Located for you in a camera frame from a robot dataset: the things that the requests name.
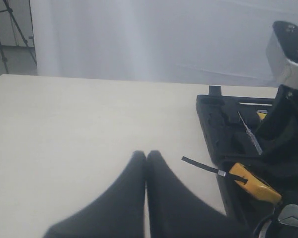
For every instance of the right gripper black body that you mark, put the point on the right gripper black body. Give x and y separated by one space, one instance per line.
279 132

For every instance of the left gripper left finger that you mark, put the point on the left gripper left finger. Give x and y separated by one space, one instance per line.
117 213

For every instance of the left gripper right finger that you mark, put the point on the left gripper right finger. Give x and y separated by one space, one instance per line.
175 212

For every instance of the yellow tape measure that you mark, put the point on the yellow tape measure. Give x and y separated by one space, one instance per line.
250 183

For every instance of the black plastic tool case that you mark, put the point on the black plastic tool case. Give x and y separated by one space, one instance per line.
228 144

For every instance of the yellow hex key set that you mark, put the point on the yellow hex key set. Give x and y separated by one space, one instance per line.
261 115

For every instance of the claw hammer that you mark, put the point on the claw hammer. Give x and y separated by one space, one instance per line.
282 223

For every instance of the white backdrop curtain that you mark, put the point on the white backdrop curtain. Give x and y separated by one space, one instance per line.
185 41

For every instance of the black tripod stand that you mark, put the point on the black tripod stand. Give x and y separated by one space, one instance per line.
17 48

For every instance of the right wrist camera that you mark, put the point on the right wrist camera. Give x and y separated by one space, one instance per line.
282 53

